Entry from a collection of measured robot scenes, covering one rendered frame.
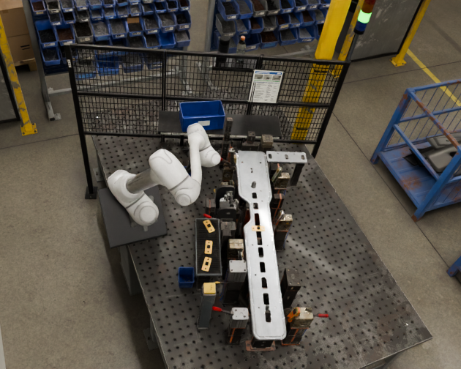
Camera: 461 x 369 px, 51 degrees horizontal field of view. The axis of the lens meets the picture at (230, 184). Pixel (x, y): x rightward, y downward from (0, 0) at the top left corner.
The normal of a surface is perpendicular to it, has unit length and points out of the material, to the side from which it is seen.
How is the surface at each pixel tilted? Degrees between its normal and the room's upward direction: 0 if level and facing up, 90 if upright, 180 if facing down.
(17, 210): 0
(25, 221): 0
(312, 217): 0
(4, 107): 89
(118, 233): 42
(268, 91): 90
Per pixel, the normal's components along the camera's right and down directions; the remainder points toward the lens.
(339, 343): 0.11, -0.63
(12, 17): 0.48, 0.70
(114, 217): 0.32, 0.03
